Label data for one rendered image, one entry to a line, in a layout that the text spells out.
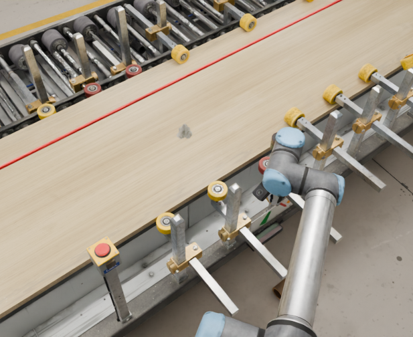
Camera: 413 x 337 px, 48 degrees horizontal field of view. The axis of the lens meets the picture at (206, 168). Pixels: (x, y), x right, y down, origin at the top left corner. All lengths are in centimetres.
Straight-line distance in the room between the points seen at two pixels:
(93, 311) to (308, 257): 104
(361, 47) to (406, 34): 30
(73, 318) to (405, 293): 179
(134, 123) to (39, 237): 66
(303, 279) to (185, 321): 148
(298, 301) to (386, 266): 182
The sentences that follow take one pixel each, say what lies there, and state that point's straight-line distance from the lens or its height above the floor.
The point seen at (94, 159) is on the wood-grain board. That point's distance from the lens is 201.
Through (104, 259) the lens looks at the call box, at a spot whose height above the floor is 122.
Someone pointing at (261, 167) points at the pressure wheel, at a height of 91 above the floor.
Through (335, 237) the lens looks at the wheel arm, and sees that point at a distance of 188.
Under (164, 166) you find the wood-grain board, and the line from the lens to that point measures 194.
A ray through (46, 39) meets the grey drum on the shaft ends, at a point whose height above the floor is 84.
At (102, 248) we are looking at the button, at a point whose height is 123.
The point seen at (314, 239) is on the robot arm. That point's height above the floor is 138.
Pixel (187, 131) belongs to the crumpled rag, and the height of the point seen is 91.
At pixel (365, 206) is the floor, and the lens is 309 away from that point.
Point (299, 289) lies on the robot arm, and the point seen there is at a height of 140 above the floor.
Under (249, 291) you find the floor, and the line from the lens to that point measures 265.
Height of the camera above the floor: 243
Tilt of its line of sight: 52 degrees down
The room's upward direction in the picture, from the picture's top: 2 degrees clockwise
